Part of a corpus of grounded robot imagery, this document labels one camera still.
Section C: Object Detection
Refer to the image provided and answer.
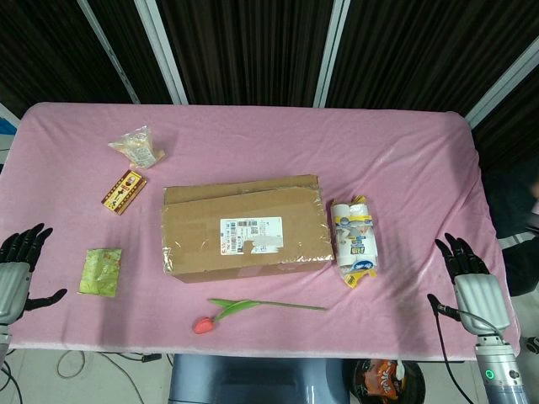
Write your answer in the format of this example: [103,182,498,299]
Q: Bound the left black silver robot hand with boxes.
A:
[0,222,68,327]

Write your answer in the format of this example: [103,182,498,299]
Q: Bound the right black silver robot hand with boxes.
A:
[427,232,513,338]

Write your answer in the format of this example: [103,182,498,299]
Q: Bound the brown cardboard shipping box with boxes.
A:
[159,173,337,284]

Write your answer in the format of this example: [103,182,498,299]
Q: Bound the green snack packet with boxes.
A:
[77,247,124,299]

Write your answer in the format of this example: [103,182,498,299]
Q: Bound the black waste bin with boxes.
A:
[351,358,424,404]

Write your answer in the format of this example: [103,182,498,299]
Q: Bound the orange snack wrapper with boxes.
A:
[361,359,408,399]

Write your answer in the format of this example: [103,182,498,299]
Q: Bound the toilet paper roll pack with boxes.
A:
[329,194,380,290]

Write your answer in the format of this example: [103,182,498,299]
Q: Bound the small red yellow carton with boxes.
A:
[100,169,148,216]

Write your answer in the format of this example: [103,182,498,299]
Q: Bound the white cabinet with blue label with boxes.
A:
[0,103,21,169]

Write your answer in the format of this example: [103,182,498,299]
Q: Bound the clear bag of snacks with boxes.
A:
[107,125,168,170]

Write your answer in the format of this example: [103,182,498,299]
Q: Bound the artificial pink tulip flower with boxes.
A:
[192,297,328,336]

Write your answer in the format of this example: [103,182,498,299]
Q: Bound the pink foam table cover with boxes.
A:
[0,101,523,363]

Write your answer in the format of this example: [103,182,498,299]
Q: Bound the black floor cable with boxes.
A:
[99,352,163,404]
[0,348,21,404]

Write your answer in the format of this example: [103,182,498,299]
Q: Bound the white partition frame post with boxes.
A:
[134,0,189,105]
[77,0,141,104]
[312,0,351,107]
[465,41,539,130]

